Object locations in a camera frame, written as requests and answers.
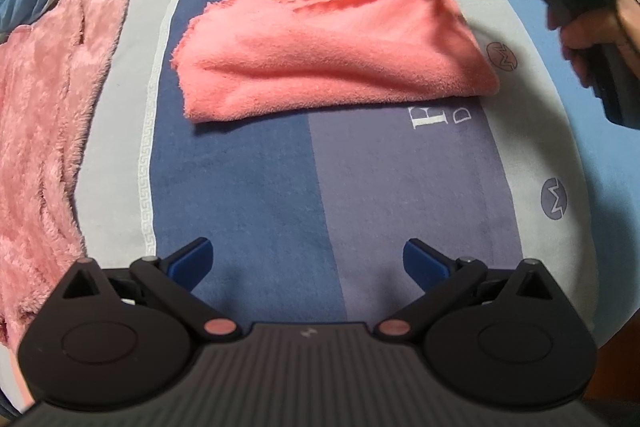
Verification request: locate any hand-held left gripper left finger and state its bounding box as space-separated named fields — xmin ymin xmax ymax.
xmin=57 ymin=237 xmax=243 ymax=343

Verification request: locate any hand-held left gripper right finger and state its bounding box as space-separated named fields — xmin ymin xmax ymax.
xmin=376 ymin=238 xmax=548 ymax=341

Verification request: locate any coral pink fleece garment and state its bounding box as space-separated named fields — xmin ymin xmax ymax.
xmin=171 ymin=0 xmax=501 ymax=124

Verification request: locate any person's right hand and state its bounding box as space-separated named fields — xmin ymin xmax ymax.
xmin=558 ymin=0 xmax=640 ymax=88

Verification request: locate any striped bed sheet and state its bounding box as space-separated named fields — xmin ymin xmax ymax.
xmin=0 ymin=0 xmax=640 ymax=418

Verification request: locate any light pink fluffy garment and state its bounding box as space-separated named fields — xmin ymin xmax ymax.
xmin=0 ymin=0 xmax=134 ymax=349

